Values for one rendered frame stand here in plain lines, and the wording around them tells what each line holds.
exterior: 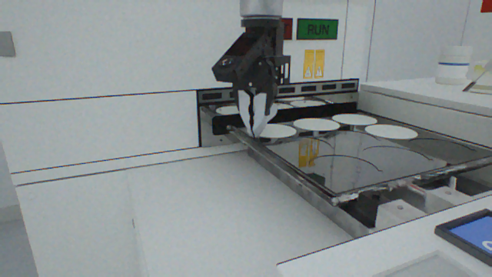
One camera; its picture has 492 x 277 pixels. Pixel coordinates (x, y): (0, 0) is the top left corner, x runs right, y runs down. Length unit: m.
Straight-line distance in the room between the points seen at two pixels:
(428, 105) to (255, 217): 0.46
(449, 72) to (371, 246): 0.80
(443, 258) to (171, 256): 0.31
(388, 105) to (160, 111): 0.54
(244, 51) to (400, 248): 0.39
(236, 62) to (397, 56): 2.82
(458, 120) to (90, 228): 0.79
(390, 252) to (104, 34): 0.58
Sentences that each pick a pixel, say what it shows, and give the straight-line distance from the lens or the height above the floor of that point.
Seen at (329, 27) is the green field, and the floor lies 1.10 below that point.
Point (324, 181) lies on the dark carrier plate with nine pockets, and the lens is 0.44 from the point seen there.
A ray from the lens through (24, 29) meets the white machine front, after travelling 0.67.
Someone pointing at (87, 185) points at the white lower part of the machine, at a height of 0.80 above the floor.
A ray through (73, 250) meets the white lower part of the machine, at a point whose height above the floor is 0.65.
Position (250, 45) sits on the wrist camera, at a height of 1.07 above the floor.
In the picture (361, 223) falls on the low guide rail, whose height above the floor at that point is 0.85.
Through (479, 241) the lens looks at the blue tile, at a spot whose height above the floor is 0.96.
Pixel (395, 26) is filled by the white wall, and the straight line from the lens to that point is 3.21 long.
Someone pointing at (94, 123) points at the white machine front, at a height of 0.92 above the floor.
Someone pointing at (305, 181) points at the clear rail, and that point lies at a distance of 0.44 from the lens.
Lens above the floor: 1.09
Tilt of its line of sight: 19 degrees down
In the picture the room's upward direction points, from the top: straight up
